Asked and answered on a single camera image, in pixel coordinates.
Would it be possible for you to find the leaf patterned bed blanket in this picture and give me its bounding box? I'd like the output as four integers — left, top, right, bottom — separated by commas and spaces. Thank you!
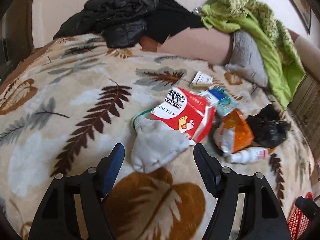
1, 34, 315, 239

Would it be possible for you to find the teal tissue packet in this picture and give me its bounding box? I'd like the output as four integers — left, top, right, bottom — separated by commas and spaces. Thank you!
216, 87, 238, 117

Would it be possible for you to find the grey quilted pillow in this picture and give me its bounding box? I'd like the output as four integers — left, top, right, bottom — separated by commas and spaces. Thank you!
225, 30, 268, 88

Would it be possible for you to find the blue white medicine box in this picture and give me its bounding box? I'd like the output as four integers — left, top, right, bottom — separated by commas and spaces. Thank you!
199, 88, 226, 106

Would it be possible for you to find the red plastic mesh basket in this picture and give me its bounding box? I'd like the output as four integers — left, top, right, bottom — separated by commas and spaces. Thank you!
287, 192, 313, 239

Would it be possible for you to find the black cloth garment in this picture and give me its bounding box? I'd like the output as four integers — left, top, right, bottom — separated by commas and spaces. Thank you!
144, 0, 204, 44

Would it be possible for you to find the orange snack wrapper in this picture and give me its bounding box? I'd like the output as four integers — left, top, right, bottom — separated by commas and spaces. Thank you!
213, 109, 254, 156

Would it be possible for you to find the striped brown sofa cushion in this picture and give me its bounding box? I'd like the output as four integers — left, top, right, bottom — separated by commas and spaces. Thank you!
289, 74, 320, 162

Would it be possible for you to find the white spray bottle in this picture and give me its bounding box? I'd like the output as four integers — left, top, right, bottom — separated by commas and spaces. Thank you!
226, 147, 268, 164

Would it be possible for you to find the framed wall painting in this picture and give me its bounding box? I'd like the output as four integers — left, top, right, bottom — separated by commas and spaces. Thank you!
290, 0, 312, 34

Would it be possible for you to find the red foot patch packet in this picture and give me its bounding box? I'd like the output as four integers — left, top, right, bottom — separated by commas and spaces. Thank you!
151, 87, 216, 145

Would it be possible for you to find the black plastic bag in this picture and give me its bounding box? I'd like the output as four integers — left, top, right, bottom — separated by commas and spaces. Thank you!
246, 104, 291, 148

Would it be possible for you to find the green patterned quilt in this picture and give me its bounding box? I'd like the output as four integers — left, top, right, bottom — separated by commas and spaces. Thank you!
200, 0, 305, 109

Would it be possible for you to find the white barcode box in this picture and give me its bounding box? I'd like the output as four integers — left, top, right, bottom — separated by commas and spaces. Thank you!
191, 71, 213, 87

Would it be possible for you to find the white grey sock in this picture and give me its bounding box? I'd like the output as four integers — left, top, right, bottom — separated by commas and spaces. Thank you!
131, 109, 189, 173

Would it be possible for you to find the brown sofa backrest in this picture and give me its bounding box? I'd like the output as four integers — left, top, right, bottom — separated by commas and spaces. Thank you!
289, 29, 320, 82

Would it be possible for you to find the black puffer jacket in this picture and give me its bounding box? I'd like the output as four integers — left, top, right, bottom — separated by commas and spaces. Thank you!
53, 0, 159, 48

